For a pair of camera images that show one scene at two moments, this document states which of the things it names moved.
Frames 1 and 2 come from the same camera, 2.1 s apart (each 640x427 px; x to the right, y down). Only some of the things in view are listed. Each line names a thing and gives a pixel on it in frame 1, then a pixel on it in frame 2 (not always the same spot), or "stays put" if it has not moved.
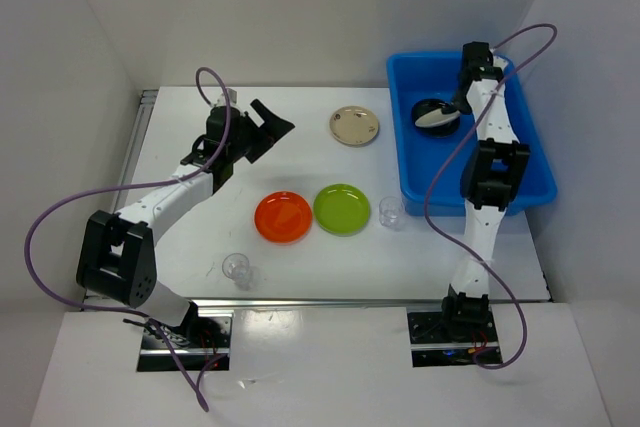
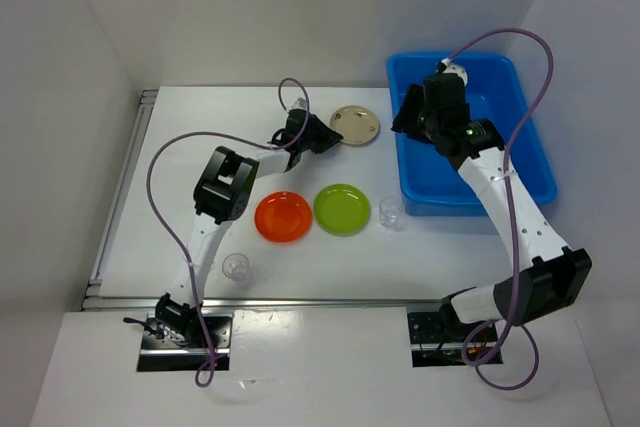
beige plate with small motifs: x=354 y=125 stays put
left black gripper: x=273 y=126 to x=326 y=136
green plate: x=341 y=209 stays put
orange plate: x=283 y=217 stays put
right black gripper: x=461 y=104 to x=413 y=100
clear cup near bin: x=391 y=210 stays put
